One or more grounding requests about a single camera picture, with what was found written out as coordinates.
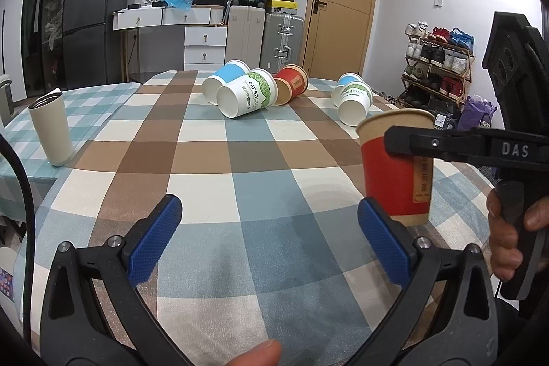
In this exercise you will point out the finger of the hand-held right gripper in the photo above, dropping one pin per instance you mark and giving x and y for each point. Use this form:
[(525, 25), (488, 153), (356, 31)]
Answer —
[(429, 145)]

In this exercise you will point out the beige suitcase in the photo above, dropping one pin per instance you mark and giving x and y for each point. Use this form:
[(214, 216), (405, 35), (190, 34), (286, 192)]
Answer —
[(244, 36)]

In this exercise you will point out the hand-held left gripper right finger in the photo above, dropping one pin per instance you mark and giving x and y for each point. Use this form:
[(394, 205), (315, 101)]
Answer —
[(382, 239)]

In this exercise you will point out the brown blue checked tablecloth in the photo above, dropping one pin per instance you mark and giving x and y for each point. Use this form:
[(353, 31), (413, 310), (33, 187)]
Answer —
[(257, 186)]

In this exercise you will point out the silver suitcase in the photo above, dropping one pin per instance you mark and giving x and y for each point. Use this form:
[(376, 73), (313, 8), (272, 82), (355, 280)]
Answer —
[(281, 40)]

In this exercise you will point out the yellow black box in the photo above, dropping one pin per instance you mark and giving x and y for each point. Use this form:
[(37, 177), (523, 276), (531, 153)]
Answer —
[(282, 7)]

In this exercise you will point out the red paper cup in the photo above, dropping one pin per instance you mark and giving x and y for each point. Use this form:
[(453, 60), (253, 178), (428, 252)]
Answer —
[(294, 82), (386, 177)]

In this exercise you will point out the wooden shoe rack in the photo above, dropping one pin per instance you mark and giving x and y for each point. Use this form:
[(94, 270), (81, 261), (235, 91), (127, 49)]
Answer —
[(471, 70)]

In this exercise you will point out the white dressing table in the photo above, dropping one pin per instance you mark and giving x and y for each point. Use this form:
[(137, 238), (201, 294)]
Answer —
[(146, 18)]

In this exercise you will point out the white metal tumbler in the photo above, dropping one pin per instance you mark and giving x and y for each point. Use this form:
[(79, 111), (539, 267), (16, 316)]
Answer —
[(50, 130)]

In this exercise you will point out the person's right hand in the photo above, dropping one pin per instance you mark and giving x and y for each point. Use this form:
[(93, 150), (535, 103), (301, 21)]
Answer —
[(505, 250)]

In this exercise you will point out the white drawer cabinet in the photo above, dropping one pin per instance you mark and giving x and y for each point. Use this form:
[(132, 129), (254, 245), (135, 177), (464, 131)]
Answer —
[(205, 46)]

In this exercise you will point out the person's left hand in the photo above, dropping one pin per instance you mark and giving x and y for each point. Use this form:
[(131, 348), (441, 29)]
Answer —
[(259, 354)]

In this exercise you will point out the rows of shoes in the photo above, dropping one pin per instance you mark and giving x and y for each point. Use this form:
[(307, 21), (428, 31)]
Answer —
[(437, 57)]

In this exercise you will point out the green print white paper cup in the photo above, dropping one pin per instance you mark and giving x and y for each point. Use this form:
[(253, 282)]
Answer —
[(246, 98), (354, 108)]

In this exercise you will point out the dark grey fridge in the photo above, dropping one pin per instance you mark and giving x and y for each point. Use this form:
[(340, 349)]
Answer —
[(96, 6)]

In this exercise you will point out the blue paper cup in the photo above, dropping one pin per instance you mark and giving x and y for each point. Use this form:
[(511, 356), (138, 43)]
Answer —
[(225, 73), (346, 79)]

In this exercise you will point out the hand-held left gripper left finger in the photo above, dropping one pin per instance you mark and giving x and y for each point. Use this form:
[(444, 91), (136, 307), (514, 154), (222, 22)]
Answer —
[(158, 239)]

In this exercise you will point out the colourful printed box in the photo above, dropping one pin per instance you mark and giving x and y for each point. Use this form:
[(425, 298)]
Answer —
[(6, 282)]

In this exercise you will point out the teal checked tablecloth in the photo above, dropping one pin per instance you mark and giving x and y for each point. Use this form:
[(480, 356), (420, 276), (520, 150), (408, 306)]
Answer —
[(96, 108)]

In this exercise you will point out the wooden door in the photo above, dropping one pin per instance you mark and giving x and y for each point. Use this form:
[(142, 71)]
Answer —
[(343, 27)]

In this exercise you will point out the purple plastic bag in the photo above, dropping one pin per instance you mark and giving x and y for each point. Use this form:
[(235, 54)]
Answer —
[(476, 113)]

